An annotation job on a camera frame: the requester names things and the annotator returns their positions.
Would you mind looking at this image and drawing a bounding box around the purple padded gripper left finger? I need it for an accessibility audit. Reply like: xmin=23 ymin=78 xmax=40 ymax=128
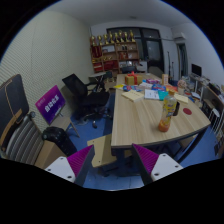
xmin=46 ymin=145 xmax=95 ymax=186

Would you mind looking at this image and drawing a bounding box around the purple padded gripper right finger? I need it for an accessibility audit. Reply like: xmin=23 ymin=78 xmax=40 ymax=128
xmin=132 ymin=144 xmax=182 ymax=185

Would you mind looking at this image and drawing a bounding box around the long wooden table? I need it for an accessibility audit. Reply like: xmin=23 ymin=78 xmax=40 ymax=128
xmin=110 ymin=72 xmax=212 ymax=174

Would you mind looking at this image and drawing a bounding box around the black office chair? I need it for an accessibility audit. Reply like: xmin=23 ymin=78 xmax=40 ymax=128
xmin=62 ymin=74 xmax=110 ymax=128

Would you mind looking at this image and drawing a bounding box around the red round coaster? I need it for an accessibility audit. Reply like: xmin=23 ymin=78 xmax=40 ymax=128
xmin=183 ymin=108 xmax=192 ymax=115

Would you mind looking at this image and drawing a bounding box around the purple sign board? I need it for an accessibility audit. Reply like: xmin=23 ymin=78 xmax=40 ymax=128
xmin=35 ymin=85 xmax=65 ymax=124

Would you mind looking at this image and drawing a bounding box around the orange juice plastic bottle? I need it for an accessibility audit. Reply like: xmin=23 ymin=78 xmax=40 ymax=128
xmin=158 ymin=90 xmax=177 ymax=132

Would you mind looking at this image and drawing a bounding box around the teal box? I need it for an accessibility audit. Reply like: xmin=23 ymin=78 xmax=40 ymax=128
xmin=158 ymin=91 xmax=168 ymax=101

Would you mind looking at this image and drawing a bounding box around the white paper booklet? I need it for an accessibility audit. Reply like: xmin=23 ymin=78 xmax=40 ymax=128
xmin=144 ymin=89 xmax=159 ymax=100

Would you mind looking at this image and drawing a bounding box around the yellow notepad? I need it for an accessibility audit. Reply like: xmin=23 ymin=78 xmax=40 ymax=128
xmin=122 ymin=90 xmax=144 ymax=102

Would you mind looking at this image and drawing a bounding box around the yellow gift box red ribbon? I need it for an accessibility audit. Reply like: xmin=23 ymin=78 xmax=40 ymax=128
xmin=125 ymin=72 xmax=138 ymax=85

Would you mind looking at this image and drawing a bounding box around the black computer monitor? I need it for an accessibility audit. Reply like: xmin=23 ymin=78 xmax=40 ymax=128
xmin=191 ymin=64 xmax=202 ymax=77

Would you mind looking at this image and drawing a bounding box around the wooden trophy shelf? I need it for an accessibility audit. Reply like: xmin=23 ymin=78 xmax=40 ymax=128
xmin=90 ymin=42 xmax=139 ymax=74

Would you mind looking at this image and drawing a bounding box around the white air conditioner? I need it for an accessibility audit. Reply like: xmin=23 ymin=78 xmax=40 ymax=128
xmin=173 ymin=32 xmax=186 ymax=41

